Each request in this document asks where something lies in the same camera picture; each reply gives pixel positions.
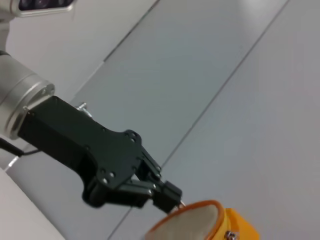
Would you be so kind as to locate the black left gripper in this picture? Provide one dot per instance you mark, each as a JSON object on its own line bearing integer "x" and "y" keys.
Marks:
{"x": 87, "y": 147}

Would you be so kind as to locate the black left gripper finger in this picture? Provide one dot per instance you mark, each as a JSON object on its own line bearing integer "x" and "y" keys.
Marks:
{"x": 161, "y": 200}

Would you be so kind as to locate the beige food bag orange trim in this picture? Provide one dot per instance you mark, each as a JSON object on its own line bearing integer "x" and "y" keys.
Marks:
{"x": 190, "y": 225}

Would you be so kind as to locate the metal zipper pull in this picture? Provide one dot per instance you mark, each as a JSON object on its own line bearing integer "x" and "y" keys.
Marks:
{"x": 230, "y": 235}

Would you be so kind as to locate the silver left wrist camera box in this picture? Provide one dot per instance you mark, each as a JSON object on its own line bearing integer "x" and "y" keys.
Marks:
{"x": 42, "y": 6}

